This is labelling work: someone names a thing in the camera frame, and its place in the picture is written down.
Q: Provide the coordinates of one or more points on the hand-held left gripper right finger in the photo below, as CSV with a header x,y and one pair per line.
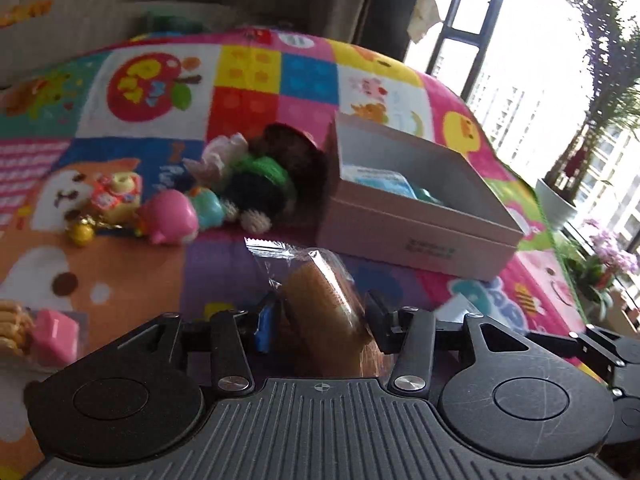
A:
x,y
379,317

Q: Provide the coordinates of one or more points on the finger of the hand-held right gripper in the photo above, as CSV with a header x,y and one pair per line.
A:
x,y
595,347

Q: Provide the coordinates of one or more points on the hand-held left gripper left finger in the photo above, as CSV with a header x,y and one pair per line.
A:
x,y
265,327

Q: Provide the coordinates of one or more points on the brown cake slice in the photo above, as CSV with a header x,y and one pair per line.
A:
x,y
325,305

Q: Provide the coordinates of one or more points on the pink cardboard box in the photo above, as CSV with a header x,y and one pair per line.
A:
x,y
395,230

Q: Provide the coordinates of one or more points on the crochet doll with brown hair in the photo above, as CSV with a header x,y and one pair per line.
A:
x,y
270,180

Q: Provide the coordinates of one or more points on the pink orchid flowers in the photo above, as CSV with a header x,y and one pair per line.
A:
x,y
612,252

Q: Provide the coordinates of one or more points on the colourful printed blanket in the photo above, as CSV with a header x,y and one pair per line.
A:
x,y
150,280

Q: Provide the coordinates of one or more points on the small teal toy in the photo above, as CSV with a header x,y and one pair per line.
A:
x,y
429,196

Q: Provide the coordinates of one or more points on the teal round toy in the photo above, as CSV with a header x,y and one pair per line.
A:
x,y
207,207

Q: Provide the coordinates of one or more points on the blue packet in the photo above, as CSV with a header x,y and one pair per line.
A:
x,y
375,180

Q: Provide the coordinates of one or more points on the pink pig toy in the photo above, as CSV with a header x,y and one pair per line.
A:
x,y
170,217

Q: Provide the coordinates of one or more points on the pink plush bunny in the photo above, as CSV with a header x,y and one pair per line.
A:
x,y
220,157

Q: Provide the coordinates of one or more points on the lucky cat charm with bell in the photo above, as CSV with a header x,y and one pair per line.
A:
x,y
112,195

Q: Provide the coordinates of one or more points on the small pink square box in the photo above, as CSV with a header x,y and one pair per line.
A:
x,y
55,337

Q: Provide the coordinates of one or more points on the tall plant in white pot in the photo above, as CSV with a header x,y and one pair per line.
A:
x,y
600,110

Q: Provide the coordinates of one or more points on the hanging pale cloth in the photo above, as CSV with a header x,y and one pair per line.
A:
x,y
424,15

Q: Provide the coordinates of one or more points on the green cushion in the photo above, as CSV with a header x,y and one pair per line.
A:
x,y
172,21

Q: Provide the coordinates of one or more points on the black window frame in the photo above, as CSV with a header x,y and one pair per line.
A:
x,y
452,25

